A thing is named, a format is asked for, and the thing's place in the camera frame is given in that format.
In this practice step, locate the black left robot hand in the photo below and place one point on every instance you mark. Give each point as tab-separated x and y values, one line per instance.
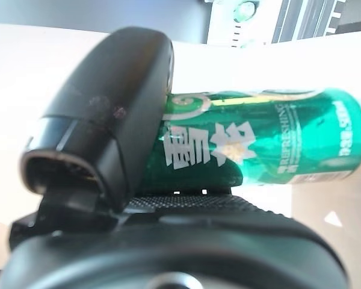
108	105

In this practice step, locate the green beer can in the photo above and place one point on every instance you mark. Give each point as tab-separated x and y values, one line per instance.
273	135
245	10

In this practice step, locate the white fridge drawer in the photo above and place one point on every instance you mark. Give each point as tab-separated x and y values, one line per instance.
219	18

